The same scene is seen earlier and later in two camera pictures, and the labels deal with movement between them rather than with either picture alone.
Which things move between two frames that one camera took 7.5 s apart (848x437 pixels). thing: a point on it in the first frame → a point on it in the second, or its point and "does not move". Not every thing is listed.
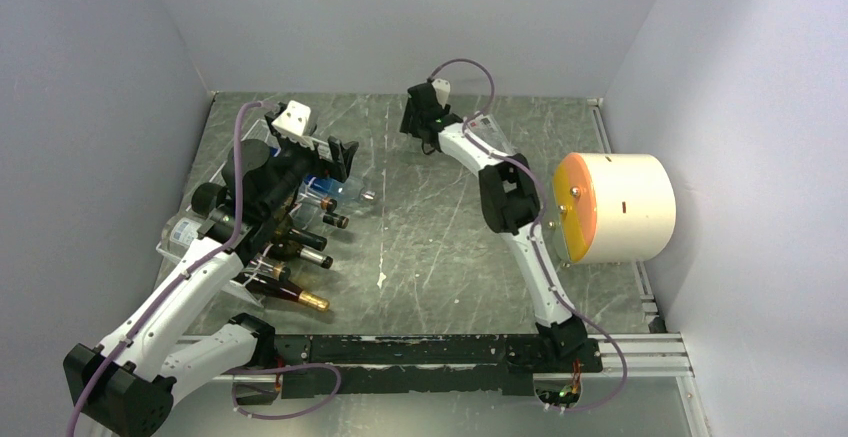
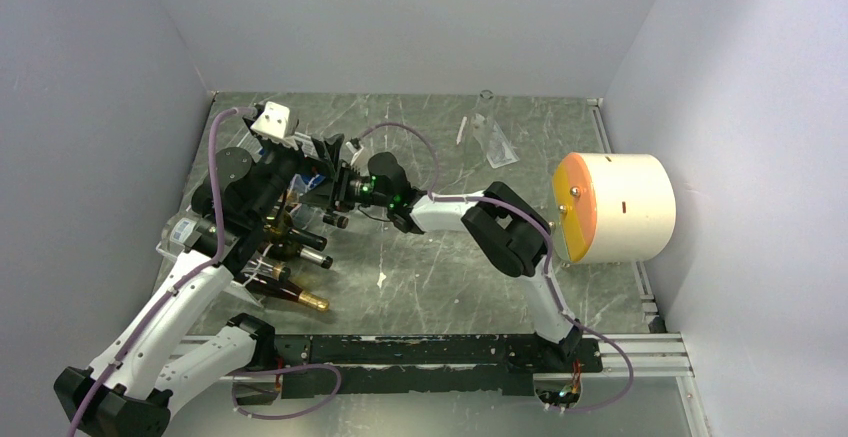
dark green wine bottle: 285,236 does not move
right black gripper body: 411,123 → 353,188
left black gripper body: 297,161 does not move
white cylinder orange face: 613,207 does not move
